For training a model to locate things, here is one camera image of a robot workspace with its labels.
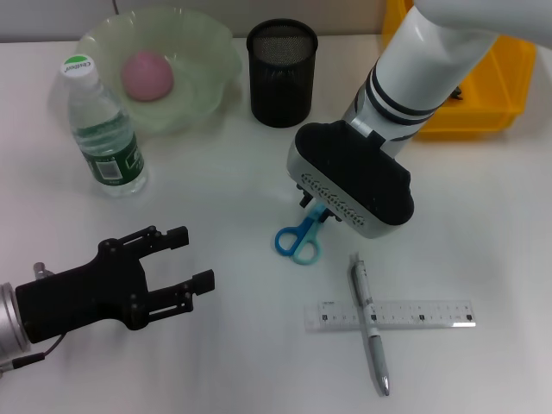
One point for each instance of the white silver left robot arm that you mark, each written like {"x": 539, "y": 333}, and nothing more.
{"x": 10, "y": 319}

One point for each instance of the pale green glass fruit plate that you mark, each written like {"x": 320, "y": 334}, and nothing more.
{"x": 194, "y": 86}

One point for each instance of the clear green-label water bottle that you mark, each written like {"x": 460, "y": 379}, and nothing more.
{"x": 108, "y": 151}

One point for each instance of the black mesh pen holder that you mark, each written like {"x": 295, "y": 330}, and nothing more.
{"x": 280, "y": 86}

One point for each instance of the green plastic wrapper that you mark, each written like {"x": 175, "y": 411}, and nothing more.
{"x": 457, "y": 94}

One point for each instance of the pink peach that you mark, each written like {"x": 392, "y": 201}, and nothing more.
{"x": 146, "y": 75}

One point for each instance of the clear plastic ruler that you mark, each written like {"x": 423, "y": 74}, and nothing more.
{"x": 409, "y": 317}

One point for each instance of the yellow plastic bin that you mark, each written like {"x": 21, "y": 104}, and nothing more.
{"x": 496, "y": 112}

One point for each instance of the blue teal scissors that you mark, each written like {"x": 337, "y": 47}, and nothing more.
{"x": 297, "y": 243}

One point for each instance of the grey silver pen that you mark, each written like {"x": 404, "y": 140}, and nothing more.
{"x": 373, "y": 340}

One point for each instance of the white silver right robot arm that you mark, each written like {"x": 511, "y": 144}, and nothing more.
{"x": 422, "y": 73}

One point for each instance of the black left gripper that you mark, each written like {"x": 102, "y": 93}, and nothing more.
{"x": 86, "y": 297}

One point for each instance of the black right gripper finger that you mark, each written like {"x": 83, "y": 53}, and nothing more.
{"x": 307, "y": 197}
{"x": 332, "y": 217}

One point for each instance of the silver connector stub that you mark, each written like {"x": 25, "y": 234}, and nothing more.
{"x": 43, "y": 271}

